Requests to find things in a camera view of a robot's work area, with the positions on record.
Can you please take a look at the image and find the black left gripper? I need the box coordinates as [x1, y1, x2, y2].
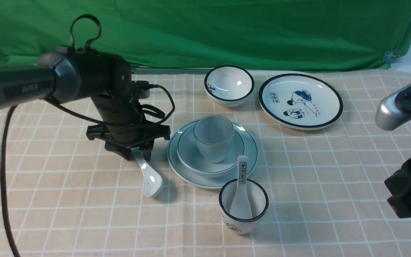
[86, 80, 171, 161]

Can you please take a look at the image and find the plain white ceramic spoon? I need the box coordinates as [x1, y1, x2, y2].
[131, 148, 163, 197]

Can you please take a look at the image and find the green-rimmed pale shallow bowl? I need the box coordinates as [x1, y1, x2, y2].
[177, 126, 245, 178]

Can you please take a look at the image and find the pale green-rimmed cup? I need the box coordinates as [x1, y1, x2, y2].
[193, 115, 234, 163]

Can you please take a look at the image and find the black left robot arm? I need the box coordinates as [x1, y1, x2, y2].
[0, 46, 175, 160]

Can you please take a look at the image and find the black-rimmed white small bowl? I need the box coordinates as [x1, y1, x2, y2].
[204, 65, 255, 107]

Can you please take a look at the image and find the green-rimmed pale flat plate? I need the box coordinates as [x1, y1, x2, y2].
[167, 119, 260, 189]

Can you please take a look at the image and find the green backdrop cloth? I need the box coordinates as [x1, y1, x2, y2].
[0, 0, 411, 72]

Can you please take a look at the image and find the white spoon with characters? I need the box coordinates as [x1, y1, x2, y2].
[229, 156, 252, 220]

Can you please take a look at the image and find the black-rimmed illustrated cup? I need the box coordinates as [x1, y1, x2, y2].
[218, 179, 269, 235]

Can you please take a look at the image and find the black-rimmed illustrated plate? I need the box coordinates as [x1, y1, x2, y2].
[258, 73, 344, 130]

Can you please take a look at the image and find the beige checked tablecloth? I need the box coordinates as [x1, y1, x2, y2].
[6, 70, 411, 257]

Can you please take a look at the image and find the metal clamp on backdrop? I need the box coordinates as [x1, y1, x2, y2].
[382, 51, 401, 64]

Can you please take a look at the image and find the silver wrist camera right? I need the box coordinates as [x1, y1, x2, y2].
[375, 83, 411, 131]

